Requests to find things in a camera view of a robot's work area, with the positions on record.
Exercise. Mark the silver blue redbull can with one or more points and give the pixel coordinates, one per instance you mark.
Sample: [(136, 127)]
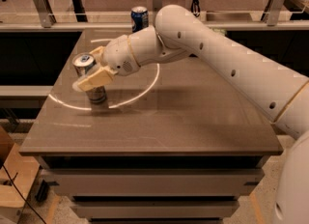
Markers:
[(85, 64)]

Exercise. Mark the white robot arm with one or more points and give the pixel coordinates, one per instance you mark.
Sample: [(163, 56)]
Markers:
[(280, 93)]

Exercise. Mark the blue pepsi can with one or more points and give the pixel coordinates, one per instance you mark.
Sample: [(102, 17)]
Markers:
[(139, 18)]

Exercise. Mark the grey drawer cabinet table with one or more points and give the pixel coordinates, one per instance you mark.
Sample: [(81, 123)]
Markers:
[(171, 144)]

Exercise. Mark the green snack bag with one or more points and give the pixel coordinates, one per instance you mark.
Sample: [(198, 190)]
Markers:
[(220, 32)]

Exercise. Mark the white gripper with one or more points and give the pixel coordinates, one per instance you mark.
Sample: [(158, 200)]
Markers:
[(118, 55)]

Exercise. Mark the left metal railing post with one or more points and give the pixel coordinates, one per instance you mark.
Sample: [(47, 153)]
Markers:
[(46, 16)]

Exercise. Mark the cardboard box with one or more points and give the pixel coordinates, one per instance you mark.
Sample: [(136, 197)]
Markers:
[(17, 173)]

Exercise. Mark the right metal railing post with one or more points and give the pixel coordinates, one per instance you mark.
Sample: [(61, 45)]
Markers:
[(272, 15)]

